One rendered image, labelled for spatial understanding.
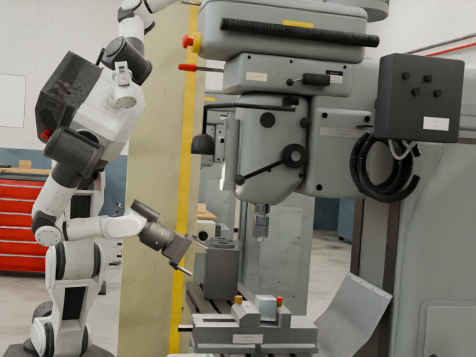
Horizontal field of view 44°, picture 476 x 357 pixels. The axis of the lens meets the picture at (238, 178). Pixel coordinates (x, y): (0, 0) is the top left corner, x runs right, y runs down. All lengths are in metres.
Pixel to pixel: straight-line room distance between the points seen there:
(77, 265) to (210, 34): 1.00
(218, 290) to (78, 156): 0.75
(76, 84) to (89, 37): 8.93
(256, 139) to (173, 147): 1.81
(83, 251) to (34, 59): 8.77
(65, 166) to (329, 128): 0.78
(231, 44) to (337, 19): 0.31
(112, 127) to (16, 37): 9.11
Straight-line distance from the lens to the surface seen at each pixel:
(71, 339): 2.38
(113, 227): 1.90
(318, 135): 1.69
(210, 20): 1.65
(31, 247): 6.32
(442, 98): 1.57
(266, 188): 1.68
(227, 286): 2.18
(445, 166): 1.80
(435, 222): 1.79
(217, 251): 2.15
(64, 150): 1.78
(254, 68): 1.64
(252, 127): 1.66
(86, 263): 2.22
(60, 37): 10.86
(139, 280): 3.52
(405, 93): 1.52
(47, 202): 1.88
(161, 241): 1.92
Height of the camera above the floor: 1.47
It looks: 3 degrees down
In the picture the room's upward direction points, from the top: 4 degrees clockwise
